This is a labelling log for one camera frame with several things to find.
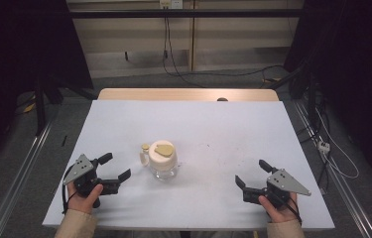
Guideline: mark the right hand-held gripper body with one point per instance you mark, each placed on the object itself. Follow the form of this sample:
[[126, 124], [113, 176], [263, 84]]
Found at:
[[277, 188]]

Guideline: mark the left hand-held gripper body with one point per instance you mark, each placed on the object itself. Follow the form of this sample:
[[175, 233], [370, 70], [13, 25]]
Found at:
[[84, 178]]

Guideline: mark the glass cup with cream lid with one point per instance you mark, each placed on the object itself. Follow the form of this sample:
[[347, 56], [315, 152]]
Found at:
[[163, 160]]

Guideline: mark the person's left hand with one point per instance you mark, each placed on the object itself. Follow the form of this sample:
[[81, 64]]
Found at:
[[84, 203]]

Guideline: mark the person's right hand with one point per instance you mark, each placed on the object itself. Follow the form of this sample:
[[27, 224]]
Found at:
[[281, 213]]

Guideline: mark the white table cover sheet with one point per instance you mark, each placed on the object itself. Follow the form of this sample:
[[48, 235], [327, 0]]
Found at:
[[206, 139]]

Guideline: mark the white power strip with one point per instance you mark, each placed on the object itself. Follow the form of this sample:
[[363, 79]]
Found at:
[[323, 146]]

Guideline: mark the black metal stand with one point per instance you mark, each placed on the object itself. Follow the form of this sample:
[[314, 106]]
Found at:
[[40, 105]]

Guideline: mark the yellow tape piece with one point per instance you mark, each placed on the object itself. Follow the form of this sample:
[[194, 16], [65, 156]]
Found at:
[[29, 107]]

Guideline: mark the wooden table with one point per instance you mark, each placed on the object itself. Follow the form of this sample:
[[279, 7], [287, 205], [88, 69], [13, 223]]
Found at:
[[173, 94]]

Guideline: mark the black curtain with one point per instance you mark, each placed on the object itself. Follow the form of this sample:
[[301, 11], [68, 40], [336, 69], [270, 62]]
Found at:
[[355, 66], [24, 49]]

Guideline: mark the black horizontal bar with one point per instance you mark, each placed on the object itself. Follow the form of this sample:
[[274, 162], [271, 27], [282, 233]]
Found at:
[[186, 13]]

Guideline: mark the aluminium floor rail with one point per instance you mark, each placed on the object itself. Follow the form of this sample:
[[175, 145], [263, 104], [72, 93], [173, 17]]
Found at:
[[335, 172], [18, 178]]

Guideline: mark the white wall socket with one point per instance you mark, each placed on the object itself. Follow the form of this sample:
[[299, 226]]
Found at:
[[171, 3]]

